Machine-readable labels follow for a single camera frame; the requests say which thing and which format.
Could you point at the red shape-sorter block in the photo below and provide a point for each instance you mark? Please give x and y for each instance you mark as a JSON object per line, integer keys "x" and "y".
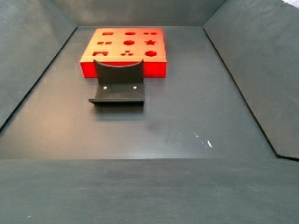
{"x": 123, "y": 46}

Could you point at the black curved holder bracket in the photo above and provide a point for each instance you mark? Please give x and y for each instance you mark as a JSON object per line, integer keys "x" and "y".
{"x": 120, "y": 84}

